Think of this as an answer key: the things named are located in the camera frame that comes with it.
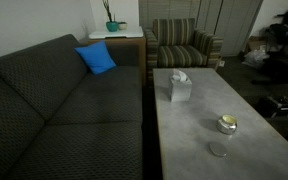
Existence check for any glass jar candle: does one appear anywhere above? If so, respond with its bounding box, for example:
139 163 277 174
216 114 238 136

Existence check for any grey tissue box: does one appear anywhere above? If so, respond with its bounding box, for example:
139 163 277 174
168 69 193 103

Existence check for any striped armchair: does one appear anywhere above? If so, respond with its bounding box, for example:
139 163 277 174
143 17 224 88

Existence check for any wooden side table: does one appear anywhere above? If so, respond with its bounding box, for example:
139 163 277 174
87 35 147 88

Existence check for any blue cushion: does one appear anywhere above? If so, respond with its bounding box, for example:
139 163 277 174
74 40 117 76

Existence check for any dark grey patterned sofa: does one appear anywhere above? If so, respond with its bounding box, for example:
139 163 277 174
0 33 148 180

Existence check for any flat white board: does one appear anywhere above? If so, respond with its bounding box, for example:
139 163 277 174
88 26 145 40

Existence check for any small pale plant pot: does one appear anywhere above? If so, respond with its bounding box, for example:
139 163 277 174
117 21 128 31

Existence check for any plant in teal pot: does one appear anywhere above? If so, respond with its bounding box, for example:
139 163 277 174
102 0 119 33

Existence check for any white plastic bag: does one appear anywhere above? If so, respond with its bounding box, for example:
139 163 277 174
242 46 270 70

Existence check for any cardboard box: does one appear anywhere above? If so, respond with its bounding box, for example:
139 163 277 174
247 35 267 53

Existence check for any black equipment case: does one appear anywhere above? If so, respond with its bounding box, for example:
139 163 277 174
256 95 288 119

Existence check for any dark clothes pile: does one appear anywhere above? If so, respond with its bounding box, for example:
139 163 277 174
263 2 288 84

